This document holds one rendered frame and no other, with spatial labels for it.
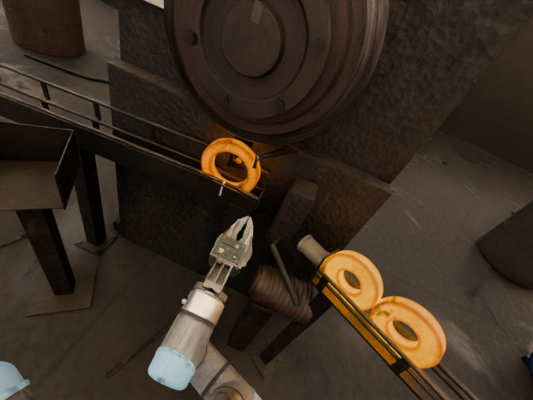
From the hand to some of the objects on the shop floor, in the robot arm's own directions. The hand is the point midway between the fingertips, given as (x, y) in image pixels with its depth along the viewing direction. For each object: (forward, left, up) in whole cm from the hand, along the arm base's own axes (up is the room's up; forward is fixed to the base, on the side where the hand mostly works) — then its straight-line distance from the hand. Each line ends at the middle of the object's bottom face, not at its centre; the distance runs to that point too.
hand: (247, 222), depth 63 cm
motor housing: (+7, -19, -75) cm, 78 cm away
